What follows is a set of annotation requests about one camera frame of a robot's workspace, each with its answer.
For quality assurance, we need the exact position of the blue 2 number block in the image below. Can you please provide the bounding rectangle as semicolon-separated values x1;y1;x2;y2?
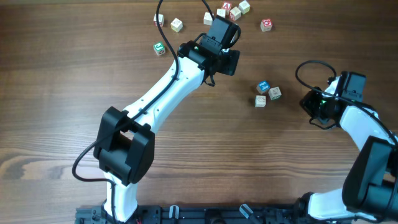
256;80;271;95

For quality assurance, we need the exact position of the green side animal block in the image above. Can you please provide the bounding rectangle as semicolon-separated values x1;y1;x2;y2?
254;95;267;108

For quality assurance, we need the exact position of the green Z letter block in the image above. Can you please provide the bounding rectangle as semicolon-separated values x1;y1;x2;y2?
268;86;282;100

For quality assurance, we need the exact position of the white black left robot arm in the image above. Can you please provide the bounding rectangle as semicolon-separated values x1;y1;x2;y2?
93;41;240;223

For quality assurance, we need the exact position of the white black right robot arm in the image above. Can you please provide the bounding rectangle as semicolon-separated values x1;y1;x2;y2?
300;88;397;223

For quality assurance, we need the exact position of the white 8 number block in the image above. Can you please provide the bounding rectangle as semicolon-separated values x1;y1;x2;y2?
203;12;214;26

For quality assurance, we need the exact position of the red U letter block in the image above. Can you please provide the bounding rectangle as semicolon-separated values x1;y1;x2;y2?
229;7;242;21

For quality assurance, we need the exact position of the teal top 8 block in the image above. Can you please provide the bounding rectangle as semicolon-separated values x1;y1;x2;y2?
216;9;226;18

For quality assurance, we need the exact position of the red Q letter block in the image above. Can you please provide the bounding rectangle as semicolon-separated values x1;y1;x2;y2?
261;19;273;32

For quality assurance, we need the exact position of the red A letter block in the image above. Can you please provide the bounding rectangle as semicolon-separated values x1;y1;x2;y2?
221;1;232;13

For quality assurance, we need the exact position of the yellow S corner block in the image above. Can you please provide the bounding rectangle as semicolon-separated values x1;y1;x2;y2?
238;0;251;14

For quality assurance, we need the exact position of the white turtle yellow block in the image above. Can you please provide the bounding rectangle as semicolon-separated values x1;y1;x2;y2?
170;18;183;32

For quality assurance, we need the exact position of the green J letter block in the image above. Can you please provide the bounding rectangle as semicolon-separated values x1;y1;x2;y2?
153;42;165;55

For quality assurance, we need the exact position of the red white far-left block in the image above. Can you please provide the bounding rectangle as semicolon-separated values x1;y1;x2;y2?
154;14;164;27

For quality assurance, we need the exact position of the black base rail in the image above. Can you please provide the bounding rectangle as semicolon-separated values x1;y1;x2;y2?
74;203;312;224

